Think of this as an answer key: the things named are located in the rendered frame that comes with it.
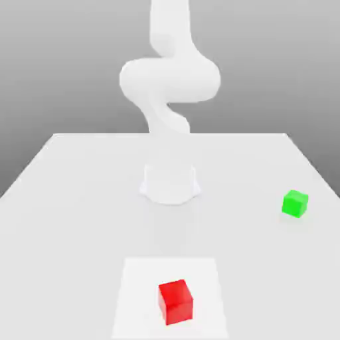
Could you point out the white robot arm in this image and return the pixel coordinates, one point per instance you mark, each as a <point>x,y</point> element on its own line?
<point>170,79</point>

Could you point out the small red cube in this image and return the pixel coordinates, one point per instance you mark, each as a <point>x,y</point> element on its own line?
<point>175,302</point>

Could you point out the small green cube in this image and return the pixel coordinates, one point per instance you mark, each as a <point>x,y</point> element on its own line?
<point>294,204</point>

